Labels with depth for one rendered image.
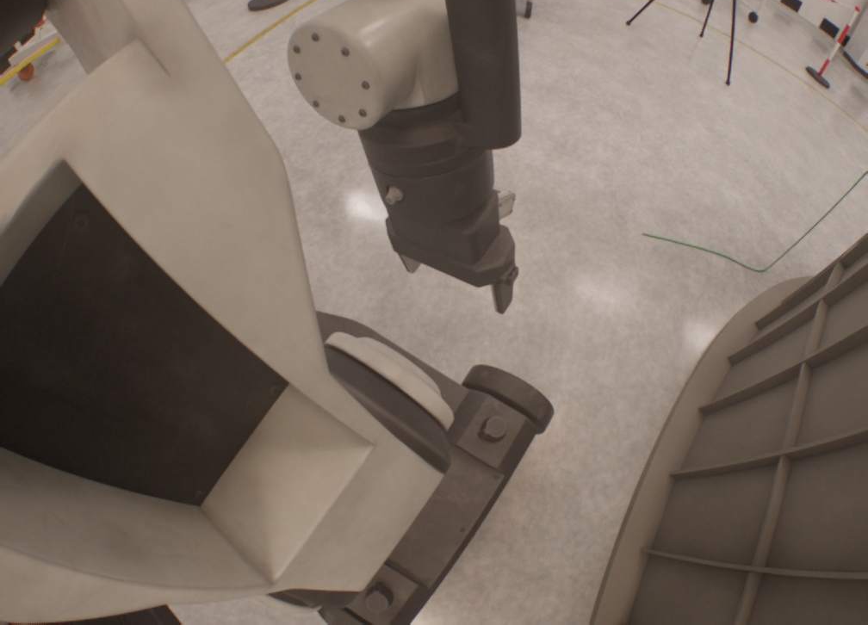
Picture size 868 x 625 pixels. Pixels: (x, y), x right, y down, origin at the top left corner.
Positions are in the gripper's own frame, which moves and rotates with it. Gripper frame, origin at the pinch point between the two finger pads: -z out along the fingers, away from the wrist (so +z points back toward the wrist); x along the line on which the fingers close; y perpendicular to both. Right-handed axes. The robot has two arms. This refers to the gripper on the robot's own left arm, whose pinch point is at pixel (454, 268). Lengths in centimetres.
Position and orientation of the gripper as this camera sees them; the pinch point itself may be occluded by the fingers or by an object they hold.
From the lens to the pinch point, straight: 38.6
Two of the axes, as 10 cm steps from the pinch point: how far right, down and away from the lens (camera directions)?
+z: -1.6, -5.3, -8.3
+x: 8.2, 3.9, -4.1
